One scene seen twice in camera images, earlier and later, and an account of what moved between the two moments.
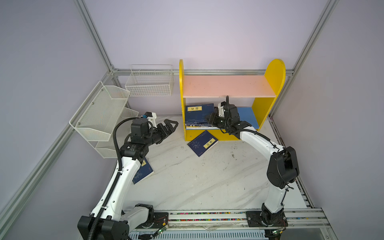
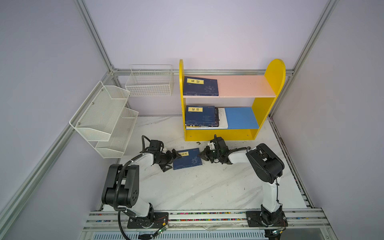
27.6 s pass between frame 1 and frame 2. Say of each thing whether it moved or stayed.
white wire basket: stayed
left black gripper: moved
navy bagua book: moved
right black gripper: moved
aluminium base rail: stayed
